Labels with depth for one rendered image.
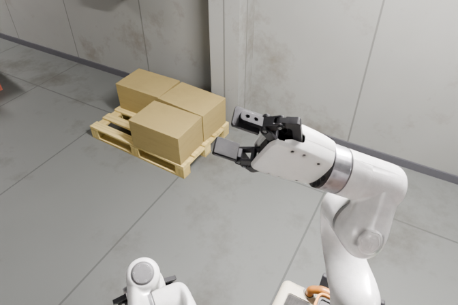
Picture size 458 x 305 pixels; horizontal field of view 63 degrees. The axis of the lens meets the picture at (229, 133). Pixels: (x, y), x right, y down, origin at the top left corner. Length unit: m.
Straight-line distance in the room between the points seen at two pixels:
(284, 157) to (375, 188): 0.15
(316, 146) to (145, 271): 0.51
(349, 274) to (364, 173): 0.22
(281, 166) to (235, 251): 2.34
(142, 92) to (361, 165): 3.29
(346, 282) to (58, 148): 3.55
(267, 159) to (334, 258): 0.27
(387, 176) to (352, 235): 0.10
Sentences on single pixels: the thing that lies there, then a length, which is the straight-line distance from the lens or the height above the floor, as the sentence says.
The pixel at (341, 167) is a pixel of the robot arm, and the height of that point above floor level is 2.02.
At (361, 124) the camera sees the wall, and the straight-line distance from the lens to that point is 3.65.
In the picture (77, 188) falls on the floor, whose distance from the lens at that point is 3.53.
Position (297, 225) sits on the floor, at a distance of 3.07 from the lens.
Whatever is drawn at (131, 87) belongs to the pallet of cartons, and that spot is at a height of 0.44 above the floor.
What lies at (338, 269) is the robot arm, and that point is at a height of 1.78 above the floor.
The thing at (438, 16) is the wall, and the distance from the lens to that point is 3.15.
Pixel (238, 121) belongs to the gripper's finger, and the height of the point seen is 2.09.
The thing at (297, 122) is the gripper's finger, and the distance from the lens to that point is 0.50.
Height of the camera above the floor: 2.39
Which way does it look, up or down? 39 degrees down
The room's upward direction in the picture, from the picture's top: straight up
